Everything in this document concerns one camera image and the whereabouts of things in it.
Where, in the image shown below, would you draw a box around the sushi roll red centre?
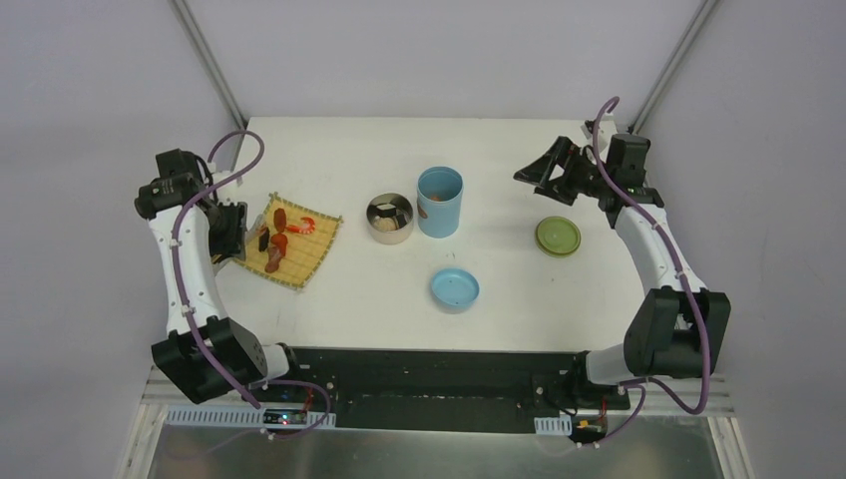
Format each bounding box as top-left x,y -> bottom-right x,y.
394,212 -> 408,229

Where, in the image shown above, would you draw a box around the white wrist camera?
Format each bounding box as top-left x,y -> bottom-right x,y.
212,171 -> 242,204
581,120 -> 605,141

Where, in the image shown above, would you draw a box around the yellow bamboo mat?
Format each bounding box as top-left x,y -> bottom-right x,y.
236,193 -> 343,289

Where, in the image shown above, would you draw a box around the blue round lid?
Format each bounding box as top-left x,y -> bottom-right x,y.
429,267 -> 481,312

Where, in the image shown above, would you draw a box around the red toy meat slice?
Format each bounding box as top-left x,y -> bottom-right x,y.
272,208 -> 287,231

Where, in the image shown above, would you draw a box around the dark brown toy food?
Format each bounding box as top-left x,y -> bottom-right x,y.
258,228 -> 269,251

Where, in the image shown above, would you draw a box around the brown toy sausage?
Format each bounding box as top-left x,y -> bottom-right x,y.
264,247 -> 283,274

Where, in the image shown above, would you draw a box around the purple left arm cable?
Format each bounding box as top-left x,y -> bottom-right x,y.
170,130 -> 332,442

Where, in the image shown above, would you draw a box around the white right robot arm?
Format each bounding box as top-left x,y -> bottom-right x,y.
514,134 -> 730,409

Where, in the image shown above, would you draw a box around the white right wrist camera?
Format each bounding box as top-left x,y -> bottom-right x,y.
581,120 -> 605,141

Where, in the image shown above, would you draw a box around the blue cylindrical container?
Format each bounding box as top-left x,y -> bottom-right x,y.
417,167 -> 464,239

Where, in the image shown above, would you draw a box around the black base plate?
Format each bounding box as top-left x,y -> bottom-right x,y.
254,347 -> 631,434

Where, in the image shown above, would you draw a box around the stainless steel bowl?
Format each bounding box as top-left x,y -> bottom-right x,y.
365,193 -> 414,245

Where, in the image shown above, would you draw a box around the metal tongs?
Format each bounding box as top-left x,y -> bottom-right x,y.
211,220 -> 267,264

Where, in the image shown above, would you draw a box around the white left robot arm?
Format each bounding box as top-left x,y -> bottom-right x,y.
134,149 -> 304,404

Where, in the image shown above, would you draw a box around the orange toy shrimp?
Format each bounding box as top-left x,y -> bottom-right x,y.
285,217 -> 316,235

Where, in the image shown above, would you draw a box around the red toy meat piece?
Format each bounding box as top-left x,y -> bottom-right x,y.
269,233 -> 288,257

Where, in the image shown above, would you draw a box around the green round lid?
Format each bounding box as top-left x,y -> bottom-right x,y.
534,217 -> 582,257

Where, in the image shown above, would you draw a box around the beige round rice ball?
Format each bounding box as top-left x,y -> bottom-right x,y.
372,218 -> 397,233

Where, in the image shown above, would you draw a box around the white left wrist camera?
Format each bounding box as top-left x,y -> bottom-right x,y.
212,171 -> 242,204

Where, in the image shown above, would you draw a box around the sushi roll white black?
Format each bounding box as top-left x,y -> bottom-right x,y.
371,203 -> 397,219

